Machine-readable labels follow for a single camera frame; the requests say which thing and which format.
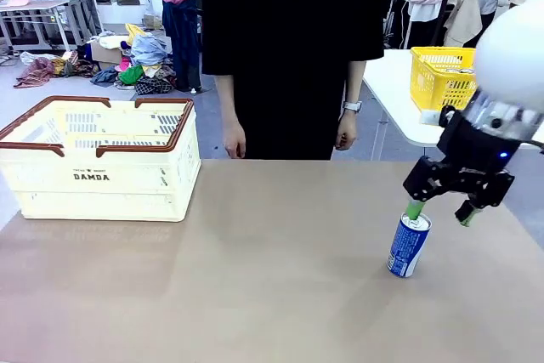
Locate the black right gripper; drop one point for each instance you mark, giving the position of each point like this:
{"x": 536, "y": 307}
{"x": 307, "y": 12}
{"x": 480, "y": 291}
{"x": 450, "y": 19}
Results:
{"x": 476, "y": 146}

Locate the blue drink can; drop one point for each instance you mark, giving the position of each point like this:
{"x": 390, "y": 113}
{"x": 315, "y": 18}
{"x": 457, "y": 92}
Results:
{"x": 406, "y": 248}

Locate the person's right forearm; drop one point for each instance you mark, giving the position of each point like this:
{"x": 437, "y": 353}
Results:
{"x": 227, "y": 97}

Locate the person's left forearm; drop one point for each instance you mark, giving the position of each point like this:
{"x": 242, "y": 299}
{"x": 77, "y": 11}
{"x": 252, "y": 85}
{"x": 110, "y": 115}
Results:
{"x": 355, "y": 80}

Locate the yellow plastic basket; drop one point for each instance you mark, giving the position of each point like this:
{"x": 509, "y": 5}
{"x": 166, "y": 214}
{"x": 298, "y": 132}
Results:
{"x": 425, "y": 82}

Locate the cream shopping basket brown rim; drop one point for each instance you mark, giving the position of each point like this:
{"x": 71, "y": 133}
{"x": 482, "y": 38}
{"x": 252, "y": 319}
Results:
{"x": 106, "y": 193}

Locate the person's left hand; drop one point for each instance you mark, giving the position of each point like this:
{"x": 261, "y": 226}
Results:
{"x": 346, "y": 131}

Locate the person's right hand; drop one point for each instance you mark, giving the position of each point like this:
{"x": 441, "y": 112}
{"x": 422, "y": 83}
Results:
{"x": 234, "y": 137}

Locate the white side table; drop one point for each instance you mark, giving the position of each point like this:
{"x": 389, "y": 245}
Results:
{"x": 391, "y": 82}

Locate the white wristwatch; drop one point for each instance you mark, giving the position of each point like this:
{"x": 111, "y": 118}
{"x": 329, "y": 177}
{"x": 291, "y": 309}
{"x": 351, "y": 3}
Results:
{"x": 353, "y": 106}

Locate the beige hanging jacket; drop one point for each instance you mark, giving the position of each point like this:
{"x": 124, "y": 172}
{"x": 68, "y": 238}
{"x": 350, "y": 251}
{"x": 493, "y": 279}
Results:
{"x": 465, "y": 14}

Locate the person in black dress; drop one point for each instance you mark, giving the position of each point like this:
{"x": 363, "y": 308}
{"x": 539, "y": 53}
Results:
{"x": 289, "y": 61}

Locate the dark plaid cloth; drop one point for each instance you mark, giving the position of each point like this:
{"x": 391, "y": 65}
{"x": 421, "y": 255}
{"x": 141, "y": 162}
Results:
{"x": 153, "y": 86}

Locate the blue grey clothes heap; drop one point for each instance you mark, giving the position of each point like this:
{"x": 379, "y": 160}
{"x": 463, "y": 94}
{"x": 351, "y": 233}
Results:
{"x": 149, "y": 48}

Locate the green cloth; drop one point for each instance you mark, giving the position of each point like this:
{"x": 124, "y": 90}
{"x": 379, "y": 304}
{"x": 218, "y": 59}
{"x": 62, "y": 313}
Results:
{"x": 131, "y": 75}

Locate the cardboard box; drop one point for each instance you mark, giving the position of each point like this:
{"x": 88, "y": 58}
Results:
{"x": 104, "y": 53}

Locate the red patterned cloth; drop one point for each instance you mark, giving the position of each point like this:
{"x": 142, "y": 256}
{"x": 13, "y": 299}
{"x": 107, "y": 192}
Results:
{"x": 36, "y": 72}

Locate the grey background desk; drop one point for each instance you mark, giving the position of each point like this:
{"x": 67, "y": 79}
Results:
{"x": 38, "y": 5}

